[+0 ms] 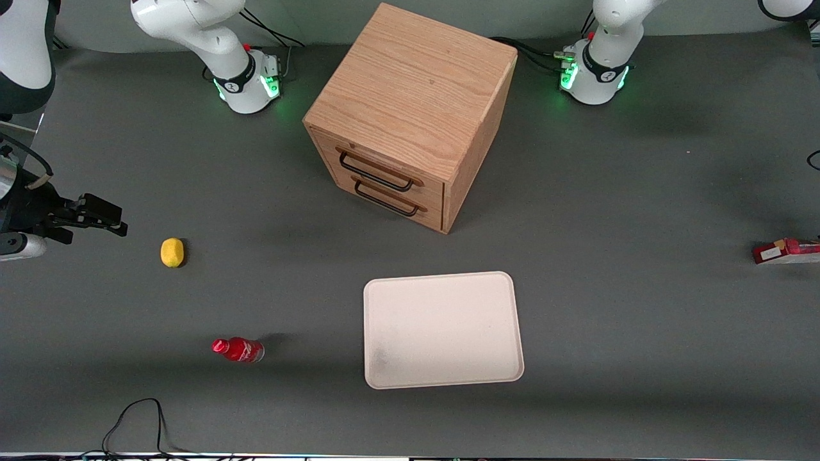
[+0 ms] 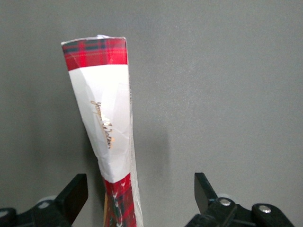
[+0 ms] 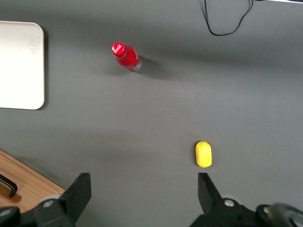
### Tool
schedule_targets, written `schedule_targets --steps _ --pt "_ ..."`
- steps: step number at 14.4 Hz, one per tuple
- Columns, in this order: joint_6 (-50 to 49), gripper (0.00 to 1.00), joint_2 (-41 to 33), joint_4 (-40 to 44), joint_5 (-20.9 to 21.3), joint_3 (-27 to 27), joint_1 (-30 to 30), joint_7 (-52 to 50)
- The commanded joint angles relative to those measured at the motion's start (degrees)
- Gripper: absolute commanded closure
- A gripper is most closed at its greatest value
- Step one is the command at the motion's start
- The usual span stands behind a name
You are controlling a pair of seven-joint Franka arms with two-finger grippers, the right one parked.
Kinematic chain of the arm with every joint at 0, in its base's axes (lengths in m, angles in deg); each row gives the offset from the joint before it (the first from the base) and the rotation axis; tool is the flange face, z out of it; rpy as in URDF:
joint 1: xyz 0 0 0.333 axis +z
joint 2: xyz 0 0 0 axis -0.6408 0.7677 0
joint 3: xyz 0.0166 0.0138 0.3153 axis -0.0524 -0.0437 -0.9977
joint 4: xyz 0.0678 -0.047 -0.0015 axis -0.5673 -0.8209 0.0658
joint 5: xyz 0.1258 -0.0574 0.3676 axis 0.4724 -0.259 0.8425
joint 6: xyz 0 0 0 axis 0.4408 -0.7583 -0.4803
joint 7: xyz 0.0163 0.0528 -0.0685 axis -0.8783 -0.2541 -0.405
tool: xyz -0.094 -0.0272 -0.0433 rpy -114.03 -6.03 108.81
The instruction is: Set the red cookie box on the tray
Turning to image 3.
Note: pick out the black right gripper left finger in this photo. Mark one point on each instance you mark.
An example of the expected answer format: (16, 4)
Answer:
(78, 196)

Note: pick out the cream plastic tray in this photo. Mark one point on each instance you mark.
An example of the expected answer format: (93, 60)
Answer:
(21, 66)

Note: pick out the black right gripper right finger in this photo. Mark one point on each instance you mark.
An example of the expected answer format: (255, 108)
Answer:
(209, 196)

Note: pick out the yellow lemon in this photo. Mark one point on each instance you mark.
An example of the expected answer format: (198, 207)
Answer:
(203, 154)

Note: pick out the oak wooden drawer cabinet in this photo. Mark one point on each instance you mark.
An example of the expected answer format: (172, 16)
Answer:
(35, 182)

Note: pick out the red cola bottle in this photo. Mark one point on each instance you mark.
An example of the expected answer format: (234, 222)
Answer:
(126, 58)

